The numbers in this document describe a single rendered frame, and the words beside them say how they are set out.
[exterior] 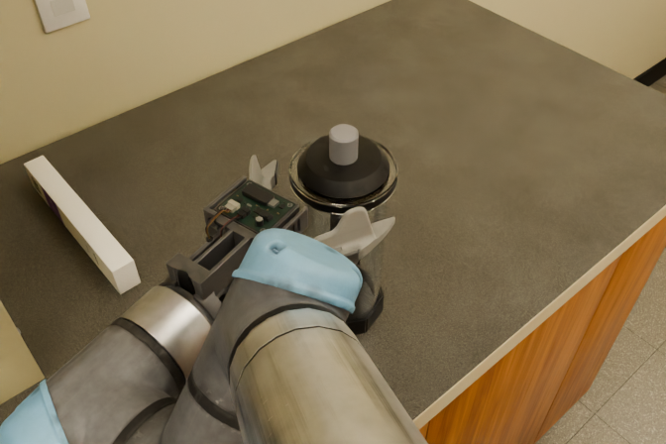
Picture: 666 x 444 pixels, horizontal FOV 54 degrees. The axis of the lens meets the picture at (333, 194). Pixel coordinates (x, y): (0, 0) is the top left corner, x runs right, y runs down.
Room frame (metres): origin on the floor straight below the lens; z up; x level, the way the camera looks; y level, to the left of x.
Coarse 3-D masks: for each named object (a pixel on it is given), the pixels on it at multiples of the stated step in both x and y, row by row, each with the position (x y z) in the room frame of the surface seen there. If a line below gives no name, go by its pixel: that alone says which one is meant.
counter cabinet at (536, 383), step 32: (640, 256) 0.76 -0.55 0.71; (608, 288) 0.70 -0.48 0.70; (640, 288) 0.83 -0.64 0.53; (576, 320) 0.64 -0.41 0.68; (608, 320) 0.76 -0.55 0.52; (512, 352) 0.51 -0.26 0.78; (544, 352) 0.59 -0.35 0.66; (576, 352) 0.69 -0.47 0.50; (608, 352) 0.83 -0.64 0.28; (480, 384) 0.47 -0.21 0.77; (512, 384) 0.54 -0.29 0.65; (544, 384) 0.63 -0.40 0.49; (576, 384) 0.76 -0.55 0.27; (448, 416) 0.43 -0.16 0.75; (480, 416) 0.49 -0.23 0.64; (512, 416) 0.57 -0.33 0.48; (544, 416) 0.69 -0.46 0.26
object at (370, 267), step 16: (304, 192) 0.45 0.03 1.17; (384, 192) 0.45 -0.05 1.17; (384, 208) 0.46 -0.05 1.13; (320, 224) 0.44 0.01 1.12; (336, 224) 0.44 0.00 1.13; (384, 240) 0.47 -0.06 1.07; (368, 256) 0.45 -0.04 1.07; (368, 272) 0.45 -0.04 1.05; (368, 288) 0.45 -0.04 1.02; (368, 304) 0.45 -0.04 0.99
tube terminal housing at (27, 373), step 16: (0, 304) 0.38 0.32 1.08; (0, 320) 0.38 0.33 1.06; (0, 336) 0.37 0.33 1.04; (16, 336) 0.38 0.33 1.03; (0, 352) 0.37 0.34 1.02; (16, 352) 0.37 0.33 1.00; (0, 368) 0.36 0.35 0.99; (16, 368) 0.37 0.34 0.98; (32, 368) 0.38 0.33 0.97; (0, 384) 0.36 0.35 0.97; (16, 384) 0.36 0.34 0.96; (32, 384) 0.37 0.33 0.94; (0, 400) 0.35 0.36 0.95
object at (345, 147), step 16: (336, 128) 0.49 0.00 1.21; (352, 128) 0.49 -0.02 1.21; (320, 144) 0.50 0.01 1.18; (336, 144) 0.47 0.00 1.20; (352, 144) 0.47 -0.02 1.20; (368, 144) 0.50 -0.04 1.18; (304, 160) 0.48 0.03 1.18; (320, 160) 0.48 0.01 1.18; (336, 160) 0.47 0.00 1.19; (352, 160) 0.47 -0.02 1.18; (368, 160) 0.48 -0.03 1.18; (384, 160) 0.48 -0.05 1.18; (304, 176) 0.46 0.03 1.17; (320, 176) 0.45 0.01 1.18; (336, 176) 0.45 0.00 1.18; (352, 176) 0.45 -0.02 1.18; (368, 176) 0.45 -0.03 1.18; (384, 176) 0.46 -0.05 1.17; (320, 192) 0.44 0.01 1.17; (336, 192) 0.44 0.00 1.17; (352, 192) 0.44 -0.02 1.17; (368, 192) 0.44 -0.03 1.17
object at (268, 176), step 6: (252, 156) 0.47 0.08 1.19; (252, 162) 0.46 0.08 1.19; (276, 162) 0.51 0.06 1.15; (252, 168) 0.45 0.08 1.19; (258, 168) 0.47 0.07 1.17; (264, 168) 0.50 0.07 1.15; (270, 168) 0.50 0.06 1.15; (276, 168) 0.50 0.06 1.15; (252, 174) 0.45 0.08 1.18; (258, 174) 0.47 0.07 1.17; (264, 174) 0.49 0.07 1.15; (270, 174) 0.49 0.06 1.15; (276, 174) 0.49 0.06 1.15; (258, 180) 0.47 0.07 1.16; (264, 180) 0.48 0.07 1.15; (270, 180) 0.48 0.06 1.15; (276, 180) 0.49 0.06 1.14; (270, 186) 0.47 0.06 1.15
